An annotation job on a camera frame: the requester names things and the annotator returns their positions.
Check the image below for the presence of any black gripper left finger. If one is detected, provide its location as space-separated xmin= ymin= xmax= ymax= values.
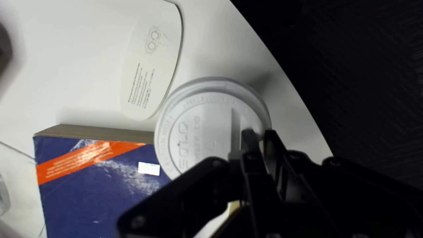
xmin=117 ymin=129 xmax=260 ymax=238

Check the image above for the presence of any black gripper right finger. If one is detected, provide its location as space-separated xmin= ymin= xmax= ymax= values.
xmin=265 ymin=129 xmax=423 ymax=238

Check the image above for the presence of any white plastic cup lid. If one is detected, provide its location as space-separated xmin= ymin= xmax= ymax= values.
xmin=155 ymin=77 xmax=273 ymax=178

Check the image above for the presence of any blue and orange book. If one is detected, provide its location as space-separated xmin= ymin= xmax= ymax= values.
xmin=34 ymin=124 xmax=170 ymax=238

